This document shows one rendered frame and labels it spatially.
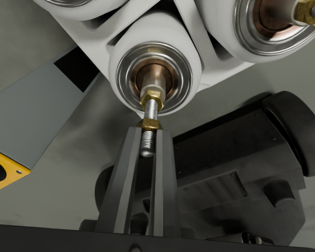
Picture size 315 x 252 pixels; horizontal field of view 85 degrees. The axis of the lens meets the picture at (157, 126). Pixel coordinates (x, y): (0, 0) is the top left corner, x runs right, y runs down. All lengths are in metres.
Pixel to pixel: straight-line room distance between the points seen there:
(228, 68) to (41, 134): 0.25
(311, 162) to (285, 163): 0.05
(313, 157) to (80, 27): 0.44
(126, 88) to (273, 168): 0.32
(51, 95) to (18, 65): 0.30
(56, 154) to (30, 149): 0.52
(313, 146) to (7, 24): 0.66
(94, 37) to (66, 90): 0.09
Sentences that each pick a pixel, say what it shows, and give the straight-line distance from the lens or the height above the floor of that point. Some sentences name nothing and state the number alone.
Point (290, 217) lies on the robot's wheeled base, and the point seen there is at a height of 0.17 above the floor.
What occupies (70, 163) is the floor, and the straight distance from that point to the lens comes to 0.75.
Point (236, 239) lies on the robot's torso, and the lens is 0.60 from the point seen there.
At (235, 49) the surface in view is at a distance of 0.18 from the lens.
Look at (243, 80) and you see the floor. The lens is 0.49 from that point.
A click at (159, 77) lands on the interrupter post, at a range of 0.16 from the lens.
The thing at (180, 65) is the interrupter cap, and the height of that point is 0.25.
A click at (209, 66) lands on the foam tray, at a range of 0.25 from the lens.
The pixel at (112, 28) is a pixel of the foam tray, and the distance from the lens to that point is 0.24.
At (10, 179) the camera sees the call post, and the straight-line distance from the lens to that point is 0.24.
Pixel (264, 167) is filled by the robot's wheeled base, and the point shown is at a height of 0.20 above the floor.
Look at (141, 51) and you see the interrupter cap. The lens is 0.16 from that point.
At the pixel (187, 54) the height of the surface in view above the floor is 0.25.
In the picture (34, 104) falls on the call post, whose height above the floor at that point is 0.24.
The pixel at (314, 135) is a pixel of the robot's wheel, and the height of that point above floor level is 0.17.
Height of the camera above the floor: 0.41
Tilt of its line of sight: 51 degrees down
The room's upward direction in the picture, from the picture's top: 177 degrees counter-clockwise
